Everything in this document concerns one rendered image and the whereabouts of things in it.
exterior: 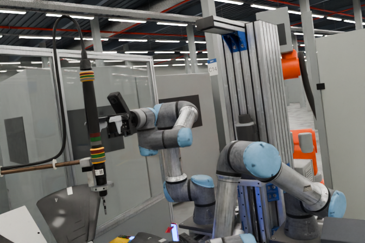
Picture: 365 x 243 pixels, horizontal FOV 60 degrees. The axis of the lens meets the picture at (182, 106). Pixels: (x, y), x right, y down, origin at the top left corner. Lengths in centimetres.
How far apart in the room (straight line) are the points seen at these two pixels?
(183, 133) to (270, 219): 72
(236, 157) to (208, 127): 456
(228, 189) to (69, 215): 56
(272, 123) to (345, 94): 96
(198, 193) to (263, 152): 69
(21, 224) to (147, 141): 55
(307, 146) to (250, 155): 363
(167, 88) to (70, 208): 405
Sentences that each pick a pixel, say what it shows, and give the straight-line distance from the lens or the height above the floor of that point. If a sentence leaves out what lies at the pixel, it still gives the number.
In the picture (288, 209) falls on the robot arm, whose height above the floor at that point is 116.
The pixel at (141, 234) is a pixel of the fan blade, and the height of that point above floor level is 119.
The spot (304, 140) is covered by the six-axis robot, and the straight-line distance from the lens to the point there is 467.
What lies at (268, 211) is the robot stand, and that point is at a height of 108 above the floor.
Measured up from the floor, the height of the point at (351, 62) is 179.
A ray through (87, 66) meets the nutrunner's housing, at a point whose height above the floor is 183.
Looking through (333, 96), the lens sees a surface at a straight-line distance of 250.
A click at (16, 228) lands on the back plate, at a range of 136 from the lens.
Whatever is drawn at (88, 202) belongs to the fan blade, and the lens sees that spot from 119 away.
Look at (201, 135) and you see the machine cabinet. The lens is 554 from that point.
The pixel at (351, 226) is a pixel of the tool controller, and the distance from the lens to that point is 114.
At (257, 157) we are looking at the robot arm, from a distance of 107.
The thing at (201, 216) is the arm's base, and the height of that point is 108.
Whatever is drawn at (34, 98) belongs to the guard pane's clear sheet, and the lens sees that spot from 178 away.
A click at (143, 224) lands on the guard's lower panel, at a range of 236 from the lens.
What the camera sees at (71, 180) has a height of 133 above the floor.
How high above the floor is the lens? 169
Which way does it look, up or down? 1 degrees down
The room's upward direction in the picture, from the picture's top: 7 degrees counter-clockwise
